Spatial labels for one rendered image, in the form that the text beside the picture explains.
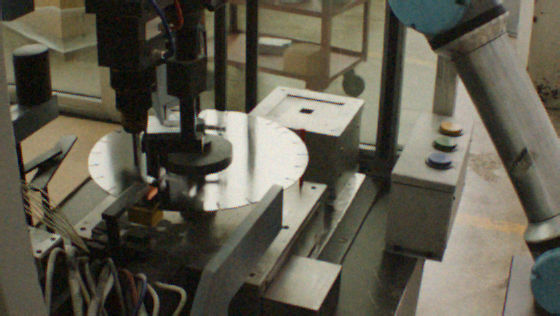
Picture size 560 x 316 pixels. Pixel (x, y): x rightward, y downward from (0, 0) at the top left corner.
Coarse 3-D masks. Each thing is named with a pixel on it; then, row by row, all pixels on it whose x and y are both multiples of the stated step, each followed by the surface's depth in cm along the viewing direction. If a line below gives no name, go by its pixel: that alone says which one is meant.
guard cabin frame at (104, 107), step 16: (256, 0) 144; (224, 16) 148; (256, 16) 145; (224, 32) 149; (256, 32) 147; (224, 48) 151; (224, 64) 153; (448, 64) 133; (224, 80) 154; (448, 80) 134; (64, 96) 170; (80, 96) 170; (112, 96) 165; (224, 96) 156; (448, 96) 136; (80, 112) 170; (96, 112) 169; (112, 112) 167; (432, 112) 138; (448, 112) 137; (368, 144) 148; (368, 160) 148
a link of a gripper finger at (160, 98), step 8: (160, 72) 109; (160, 80) 109; (160, 88) 108; (152, 96) 108; (160, 96) 108; (168, 96) 108; (160, 104) 108; (168, 104) 109; (160, 112) 109; (160, 120) 109
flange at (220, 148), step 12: (204, 144) 105; (216, 144) 108; (228, 144) 108; (168, 156) 104; (180, 156) 104; (192, 156) 104; (204, 156) 104; (216, 156) 105; (228, 156) 105; (180, 168) 103; (192, 168) 102; (204, 168) 103
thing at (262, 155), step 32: (160, 128) 115; (256, 128) 116; (96, 160) 105; (128, 160) 105; (256, 160) 106; (288, 160) 106; (160, 192) 97; (192, 192) 97; (224, 192) 97; (256, 192) 98
